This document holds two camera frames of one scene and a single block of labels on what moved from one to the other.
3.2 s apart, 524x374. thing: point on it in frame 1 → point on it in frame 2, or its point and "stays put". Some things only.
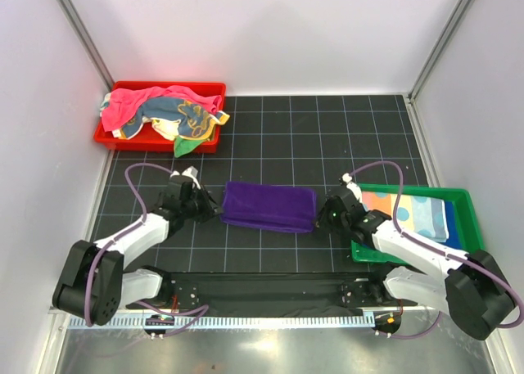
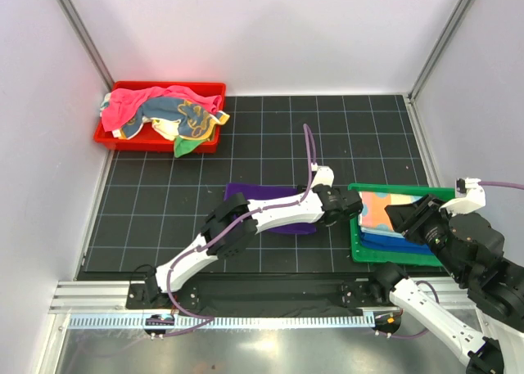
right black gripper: x=322 y=223 → x=406 y=216
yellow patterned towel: x=196 y=119 stays put
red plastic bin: x=213 y=145 stays put
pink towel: x=120 y=105 stays put
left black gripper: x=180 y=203 → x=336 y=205
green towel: x=182 y=146 stays put
